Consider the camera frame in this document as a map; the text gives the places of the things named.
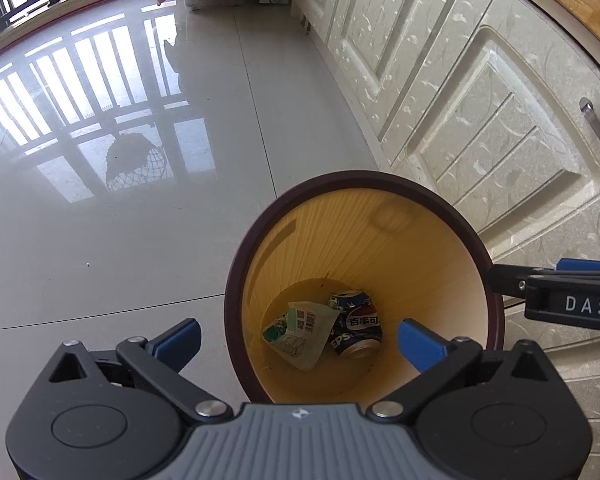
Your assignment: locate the metal cabinet handle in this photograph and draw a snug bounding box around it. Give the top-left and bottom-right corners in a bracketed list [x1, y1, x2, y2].
[579, 101, 600, 171]

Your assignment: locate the cream embossed cabinet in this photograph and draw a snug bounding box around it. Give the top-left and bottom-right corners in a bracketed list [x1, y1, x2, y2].
[291, 0, 600, 480]

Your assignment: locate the green white paper wrapper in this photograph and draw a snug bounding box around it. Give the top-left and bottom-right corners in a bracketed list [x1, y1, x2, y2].
[261, 301, 341, 372]

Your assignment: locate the yellow bin with brown rim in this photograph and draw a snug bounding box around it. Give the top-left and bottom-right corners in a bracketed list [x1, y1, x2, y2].
[224, 171, 506, 406]

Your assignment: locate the crushed blue soda can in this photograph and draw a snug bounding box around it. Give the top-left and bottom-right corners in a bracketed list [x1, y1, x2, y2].
[326, 291, 384, 359]

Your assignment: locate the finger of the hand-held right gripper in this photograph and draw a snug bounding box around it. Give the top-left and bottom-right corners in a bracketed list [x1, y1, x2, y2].
[556, 258, 600, 273]
[489, 263, 531, 302]

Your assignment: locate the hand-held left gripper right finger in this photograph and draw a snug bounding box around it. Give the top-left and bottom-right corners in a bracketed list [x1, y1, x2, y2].
[366, 319, 551, 422]

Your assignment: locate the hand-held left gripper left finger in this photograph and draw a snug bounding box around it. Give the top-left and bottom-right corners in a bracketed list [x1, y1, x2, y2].
[47, 317, 233, 423]

